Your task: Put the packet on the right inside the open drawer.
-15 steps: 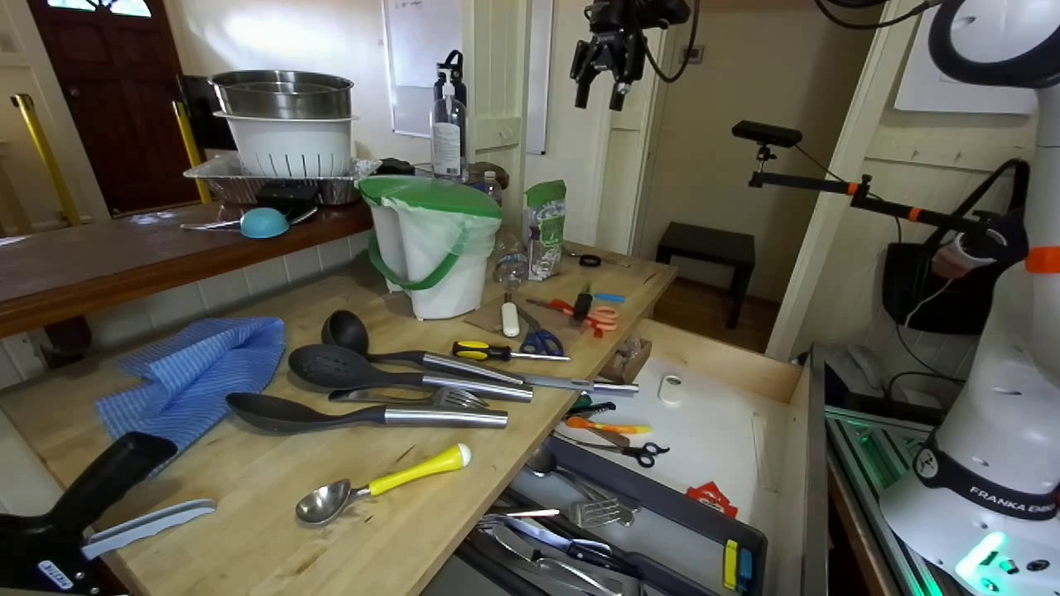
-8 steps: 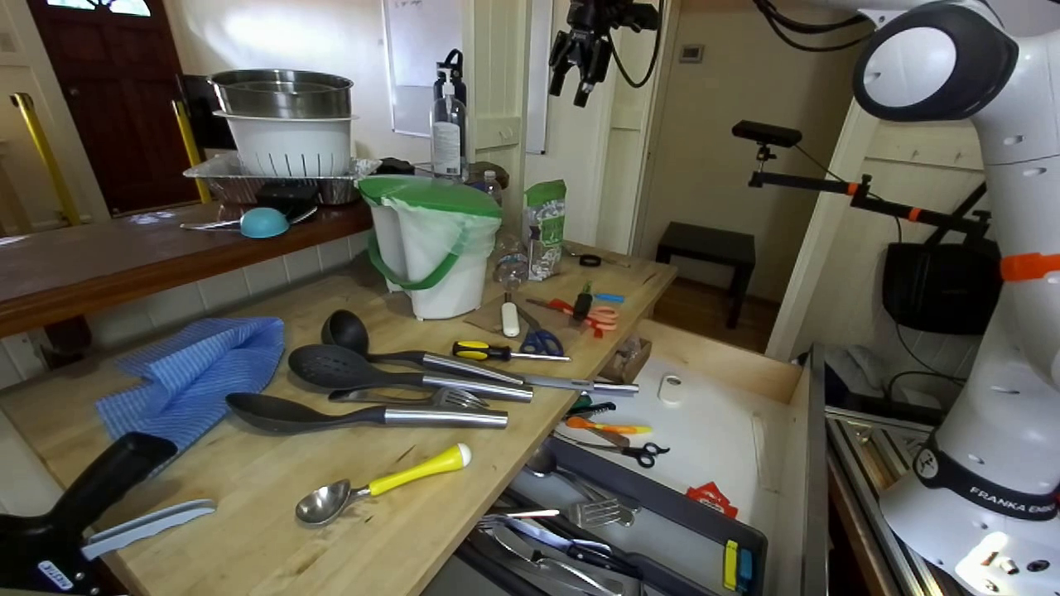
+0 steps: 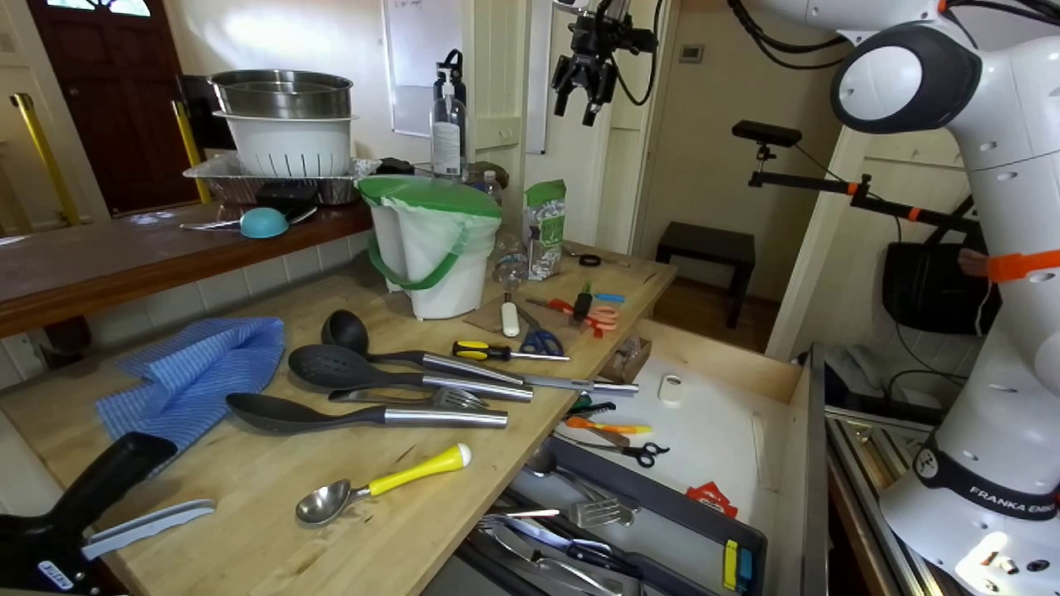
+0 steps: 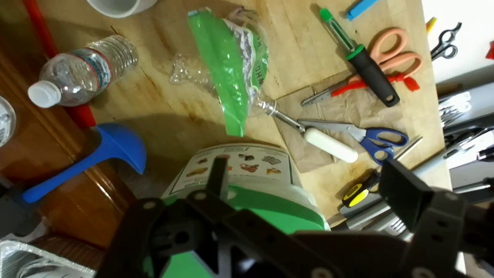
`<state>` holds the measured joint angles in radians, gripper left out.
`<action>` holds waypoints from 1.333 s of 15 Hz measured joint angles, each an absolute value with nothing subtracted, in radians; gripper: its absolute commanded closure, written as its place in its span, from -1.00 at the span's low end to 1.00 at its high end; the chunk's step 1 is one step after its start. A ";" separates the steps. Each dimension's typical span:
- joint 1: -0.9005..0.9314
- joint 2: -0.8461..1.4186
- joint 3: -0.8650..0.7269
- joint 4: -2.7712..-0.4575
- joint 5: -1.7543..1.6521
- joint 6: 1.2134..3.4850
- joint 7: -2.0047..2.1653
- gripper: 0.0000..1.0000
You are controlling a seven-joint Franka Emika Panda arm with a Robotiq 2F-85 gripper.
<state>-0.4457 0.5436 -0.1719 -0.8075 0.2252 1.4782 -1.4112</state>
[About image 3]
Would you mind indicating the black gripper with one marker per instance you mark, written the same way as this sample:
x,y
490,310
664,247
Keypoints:
x,y
602,40

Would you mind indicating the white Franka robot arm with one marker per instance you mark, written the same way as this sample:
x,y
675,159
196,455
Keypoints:
x,y
996,375

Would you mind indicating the open wooden drawer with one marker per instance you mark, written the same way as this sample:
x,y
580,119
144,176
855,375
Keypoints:
x,y
718,442

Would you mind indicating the tall clear bottle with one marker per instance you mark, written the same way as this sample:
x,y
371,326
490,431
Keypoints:
x,y
450,121

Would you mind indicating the white paper sheet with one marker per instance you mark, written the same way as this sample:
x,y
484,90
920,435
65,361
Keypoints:
x,y
419,55

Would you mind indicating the crushed clear plastic bottle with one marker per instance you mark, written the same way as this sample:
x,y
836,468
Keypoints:
x,y
512,263

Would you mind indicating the black stand with orange clips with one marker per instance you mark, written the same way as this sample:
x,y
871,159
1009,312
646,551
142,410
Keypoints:
x,y
767,135

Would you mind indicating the black stool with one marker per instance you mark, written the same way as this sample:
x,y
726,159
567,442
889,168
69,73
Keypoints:
x,y
706,241

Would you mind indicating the white bin with green lid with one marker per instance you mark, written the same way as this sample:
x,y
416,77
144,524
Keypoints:
x,y
433,250

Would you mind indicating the orange scissors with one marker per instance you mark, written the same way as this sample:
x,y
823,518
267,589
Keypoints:
x,y
591,321

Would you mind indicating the white tube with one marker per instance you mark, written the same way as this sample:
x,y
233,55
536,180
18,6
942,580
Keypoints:
x,y
512,321

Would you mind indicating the brown wooden block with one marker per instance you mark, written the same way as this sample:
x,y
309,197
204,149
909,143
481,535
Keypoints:
x,y
629,360

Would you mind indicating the yellow black screwdriver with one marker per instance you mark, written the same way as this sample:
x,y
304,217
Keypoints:
x,y
481,350

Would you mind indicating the white colander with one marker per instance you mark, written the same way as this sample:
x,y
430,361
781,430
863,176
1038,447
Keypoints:
x,y
289,148

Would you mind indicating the steel pot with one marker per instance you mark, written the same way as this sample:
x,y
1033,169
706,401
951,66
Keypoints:
x,y
282,93

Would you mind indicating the green black tool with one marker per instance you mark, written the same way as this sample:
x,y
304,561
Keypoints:
x,y
591,410

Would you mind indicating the black scissors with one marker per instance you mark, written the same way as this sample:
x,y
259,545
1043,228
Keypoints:
x,y
643,451

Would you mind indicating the white dish tray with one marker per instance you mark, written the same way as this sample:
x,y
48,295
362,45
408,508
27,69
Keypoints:
x,y
210,169

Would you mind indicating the yellow rod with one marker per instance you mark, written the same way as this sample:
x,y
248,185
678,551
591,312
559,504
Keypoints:
x,y
46,159
192,149

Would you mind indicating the black bag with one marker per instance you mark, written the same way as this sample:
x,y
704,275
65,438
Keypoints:
x,y
934,286

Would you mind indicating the dark grey cutlery tray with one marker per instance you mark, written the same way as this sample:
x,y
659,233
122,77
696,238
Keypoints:
x,y
664,503

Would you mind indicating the red plastic piece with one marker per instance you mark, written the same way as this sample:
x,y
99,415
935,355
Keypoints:
x,y
713,497

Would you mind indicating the dark brown door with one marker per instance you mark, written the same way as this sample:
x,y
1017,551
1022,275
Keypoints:
x,y
119,102

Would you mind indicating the blue cloth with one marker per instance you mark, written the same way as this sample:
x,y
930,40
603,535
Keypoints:
x,y
194,375

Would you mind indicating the yellow stick in tray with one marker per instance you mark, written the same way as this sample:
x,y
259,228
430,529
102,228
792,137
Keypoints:
x,y
729,564

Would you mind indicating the brown wooden counter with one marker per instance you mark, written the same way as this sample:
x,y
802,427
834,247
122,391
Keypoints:
x,y
112,259

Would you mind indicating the blue stick in tray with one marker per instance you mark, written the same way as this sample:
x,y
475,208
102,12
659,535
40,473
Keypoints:
x,y
746,564

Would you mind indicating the aluminium frame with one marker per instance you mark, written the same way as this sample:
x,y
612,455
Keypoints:
x,y
872,465

